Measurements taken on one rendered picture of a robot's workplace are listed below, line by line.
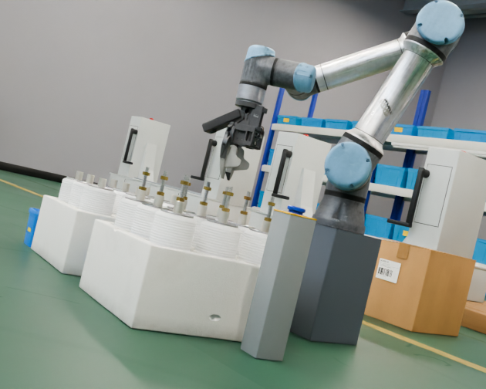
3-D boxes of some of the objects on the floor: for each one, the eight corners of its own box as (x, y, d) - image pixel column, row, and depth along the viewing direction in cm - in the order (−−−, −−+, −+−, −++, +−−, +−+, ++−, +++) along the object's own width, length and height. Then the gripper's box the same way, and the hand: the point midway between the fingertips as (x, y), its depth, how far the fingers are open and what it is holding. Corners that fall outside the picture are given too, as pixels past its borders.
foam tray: (140, 267, 250) (152, 217, 250) (186, 292, 216) (200, 235, 216) (30, 248, 231) (43, 194, 231) (62, 273, 197) (77, 210, 197)
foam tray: (210, 306, 202) (224, 245, 202) (282, 347, 168) (301, 273, 168) (78, 286, 183) (95, 218, 183) (130, 329, 149) (150, 245, 149)
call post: (266, 351, 159) (299, 216, 159) (283, 361, 153) (317, 221, 153) (239, 348, 155) (273, 210, 156) (255, 358, 149) (290, 214, 150)
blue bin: (103, 255, 257) (111, 223, 257) (113, 262, 247) (121, 228, 247) (20, 241, 242) (28, 207, 242) (27, 247, 232) (35, 211, 233)
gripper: (258, 102, 184) (238, 182, 184) (272, 110, 195) (254, 187, 195) (228, 96, 188) (209, 175, 188) (244, 105, 198) (226, 180, 198)
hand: (224, 174), depth 192 cm, fingers open, 3 cm apart
